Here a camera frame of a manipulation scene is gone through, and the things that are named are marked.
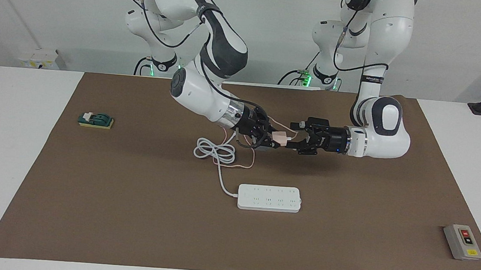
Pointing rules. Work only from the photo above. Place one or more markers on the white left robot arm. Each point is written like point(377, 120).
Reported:
point(385, 43)

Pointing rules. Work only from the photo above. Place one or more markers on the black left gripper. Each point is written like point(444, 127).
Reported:
point(335, 139)

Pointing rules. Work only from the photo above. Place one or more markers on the pink charger adapter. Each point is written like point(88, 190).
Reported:
point(280, 137)

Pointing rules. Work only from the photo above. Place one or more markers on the brown table mat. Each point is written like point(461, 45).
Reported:
point(131, 212)

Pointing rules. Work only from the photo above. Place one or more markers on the white wall outlet box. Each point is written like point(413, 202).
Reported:
point(39, 59)

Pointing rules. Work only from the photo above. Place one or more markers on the green knife switch block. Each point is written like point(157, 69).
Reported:
point(95, 119)

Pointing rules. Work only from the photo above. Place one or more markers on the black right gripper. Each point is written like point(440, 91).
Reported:
point(251, 122)

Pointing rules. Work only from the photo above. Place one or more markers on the white power strip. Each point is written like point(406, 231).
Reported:
point(270, 198)

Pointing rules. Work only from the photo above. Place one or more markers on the grey on-off switch box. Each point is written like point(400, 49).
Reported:
point(464, 242)

